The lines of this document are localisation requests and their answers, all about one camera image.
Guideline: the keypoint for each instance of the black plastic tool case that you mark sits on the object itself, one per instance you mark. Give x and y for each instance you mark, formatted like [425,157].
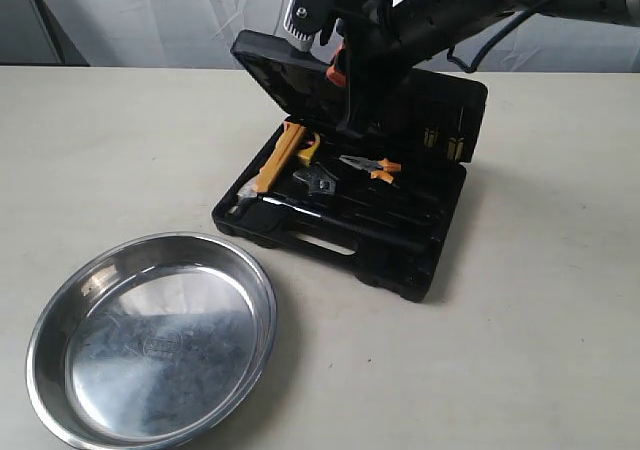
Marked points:
[421,209]

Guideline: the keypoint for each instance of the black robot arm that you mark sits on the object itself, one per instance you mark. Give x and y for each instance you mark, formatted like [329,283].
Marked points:
[466,30]

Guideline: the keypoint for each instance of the yellow utility knife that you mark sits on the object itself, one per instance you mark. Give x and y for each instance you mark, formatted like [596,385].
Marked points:
[285,146]

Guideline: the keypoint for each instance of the round stainless steel tray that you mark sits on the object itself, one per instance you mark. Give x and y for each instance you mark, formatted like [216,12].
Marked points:
[151,343]

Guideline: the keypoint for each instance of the orange handled pliers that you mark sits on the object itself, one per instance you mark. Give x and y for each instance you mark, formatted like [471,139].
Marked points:
[383,170]

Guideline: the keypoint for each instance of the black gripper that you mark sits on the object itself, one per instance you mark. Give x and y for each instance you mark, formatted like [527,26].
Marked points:
[382,41]

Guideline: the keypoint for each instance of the adjustable wrench black handle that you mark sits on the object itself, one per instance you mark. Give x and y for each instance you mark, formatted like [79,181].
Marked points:
[327,190]

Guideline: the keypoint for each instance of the white backdrop curtain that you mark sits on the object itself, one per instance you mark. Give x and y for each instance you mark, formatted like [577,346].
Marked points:
[199,33]

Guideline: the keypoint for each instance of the claw hammer black handle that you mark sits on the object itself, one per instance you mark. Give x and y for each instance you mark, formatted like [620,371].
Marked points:
[246,193]

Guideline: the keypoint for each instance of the yellow tape measure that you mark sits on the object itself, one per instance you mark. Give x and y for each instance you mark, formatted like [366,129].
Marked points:
[309,147]

